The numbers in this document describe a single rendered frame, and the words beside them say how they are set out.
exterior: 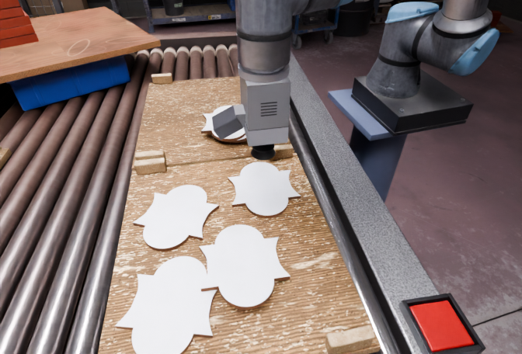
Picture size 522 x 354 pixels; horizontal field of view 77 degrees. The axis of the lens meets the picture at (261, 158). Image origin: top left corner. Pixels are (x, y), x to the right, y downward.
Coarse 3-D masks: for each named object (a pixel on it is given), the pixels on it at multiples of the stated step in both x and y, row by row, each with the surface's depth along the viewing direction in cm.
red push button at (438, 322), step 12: (444, 300) 47; (420, 312) 45; (432, 312) 45; (444, 312) 45; (420, 324) 44; (432, 324) 44; (444, 324) 44; (456, 324) 44; (432, 336) 43; (444, 336) 43; (456, 336) 43; (468, 336) 43; (432, 348) 42; (444, 348) 42; (456, 348) 42
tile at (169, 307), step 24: (168, 264) 50; (192, 264) 50; (144, 288) 47; (168, 288) 47; (192, 288) 47; (144, 312) 44; (168, 312) 44; (192, 312) 44; (144, 336) 42; (168, 336) 42; (192, 336) 42
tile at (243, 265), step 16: (240, 224) 56; (224, 240) 53; (240, 240) 53; (256, 240) 53; (272, 240) 53; (208, 256) 50; (224, 256) 50; (240, 256) 50; (256, 256) 50; (272, 256) 50; (208, 272) 48; (224, 272) 48; (240, 272) 48; (256, 272) 48; (272, 272) 48; (208, 288) 46; (224, 288) 46; (240, 288) 46; (256, 288) 46; (272, 288) 46; (240, 304) 44; (256, 304) 44
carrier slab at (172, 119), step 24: (168, 96) 93; (192, 96) 93; (216, 96) 93; (240, 96) 93; (144, 120) 83; (168, 120) 83; (192, 120) 83; (144, 144) 75; (168, 144) 75; (192, 144) 75; (216, 144) 75; (240, 144) 75
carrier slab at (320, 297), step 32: (256, 160) 71; (288, 160) 71; (128, 192) 63; (160, 192) 63; (224, 192) 63; (128, 224) 57; (224, 224) 57; (256, 224) 57; (288, 224) 57; (320, 224) 57; (128, 256) 52; (160, 256) 52; (192, 256) 52; (288, 256) 52; (320, 256) 52; (128, 288) 48; (288, 288) 48; (320, 288) 48; (352, 288) 48; (224, 320) 44; (256, 320) 44; (288, 320) 44; (320, 320) 44; (352, 320) 44; (128, 352) 41; (192, 352) 41; (224, 352) 41; (256, 352) 41; (288, 352) 41; (320, 352) 41; (352, 352) 41
